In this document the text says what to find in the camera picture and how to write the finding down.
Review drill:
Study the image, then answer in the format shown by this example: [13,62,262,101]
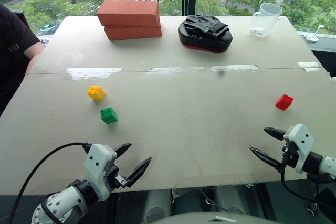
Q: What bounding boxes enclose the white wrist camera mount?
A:
[84,144,118,201]
[283,124,316,175]

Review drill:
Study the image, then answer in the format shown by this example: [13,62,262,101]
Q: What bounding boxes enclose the red clay brick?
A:
[96,0,161,28]
[103,25,163,41]

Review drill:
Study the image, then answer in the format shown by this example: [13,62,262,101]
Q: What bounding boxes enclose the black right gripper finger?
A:
[263,127,287,142]
[248,146,284,174]

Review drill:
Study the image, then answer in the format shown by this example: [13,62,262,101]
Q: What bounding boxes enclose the grey robot torso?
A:
[146,211,280,224]

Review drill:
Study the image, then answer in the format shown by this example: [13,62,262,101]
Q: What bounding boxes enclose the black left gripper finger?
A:
[127,156,153,187]
[115,143,133,159]

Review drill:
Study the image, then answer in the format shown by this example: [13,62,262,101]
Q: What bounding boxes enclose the yellow toy brick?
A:
[87,85,106,101]

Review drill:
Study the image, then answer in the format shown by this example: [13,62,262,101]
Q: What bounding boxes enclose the black boxing focus pad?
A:
[178,14,234,54]

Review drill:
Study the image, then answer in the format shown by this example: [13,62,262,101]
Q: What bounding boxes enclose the person in black t-shirt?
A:
[0,3,46,116]

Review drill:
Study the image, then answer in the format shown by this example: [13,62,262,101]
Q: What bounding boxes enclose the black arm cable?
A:
[8,142,92,224]
[280,153,336,212]

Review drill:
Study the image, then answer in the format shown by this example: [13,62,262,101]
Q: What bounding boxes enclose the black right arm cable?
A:
[280,153,336,212]

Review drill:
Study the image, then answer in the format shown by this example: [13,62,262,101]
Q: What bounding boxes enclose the green toy brick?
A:
[99,106,118,124]

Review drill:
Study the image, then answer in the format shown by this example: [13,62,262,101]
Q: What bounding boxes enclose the clear plastic measuring jug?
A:
[249,3,284,38]

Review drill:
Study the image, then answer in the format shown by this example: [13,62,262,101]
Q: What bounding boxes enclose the dark rounded robot legs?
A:
[143,186,254,218]

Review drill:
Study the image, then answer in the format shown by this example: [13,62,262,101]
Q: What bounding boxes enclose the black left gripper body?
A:
[106,165,131,191]

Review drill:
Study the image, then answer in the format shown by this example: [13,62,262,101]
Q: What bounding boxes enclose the red toy brick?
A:
[274,94,294,111]

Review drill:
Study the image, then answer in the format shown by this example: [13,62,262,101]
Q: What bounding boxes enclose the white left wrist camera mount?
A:
[84,144,118,201]

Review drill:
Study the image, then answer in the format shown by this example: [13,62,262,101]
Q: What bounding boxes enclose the white suction hook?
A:
[305,25,325,44]

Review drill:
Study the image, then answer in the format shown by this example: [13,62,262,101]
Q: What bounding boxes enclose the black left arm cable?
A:
[8,142,92,224]

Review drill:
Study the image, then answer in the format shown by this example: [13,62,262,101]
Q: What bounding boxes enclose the clear tape strip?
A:
[142,63,261,78]
[65,67,123,81]
[297,61,322,73]

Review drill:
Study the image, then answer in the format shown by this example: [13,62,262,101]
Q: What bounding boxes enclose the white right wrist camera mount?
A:
[283,124,316,175]

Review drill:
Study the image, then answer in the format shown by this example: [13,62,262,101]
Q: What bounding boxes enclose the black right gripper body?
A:
[280,142,300,168]

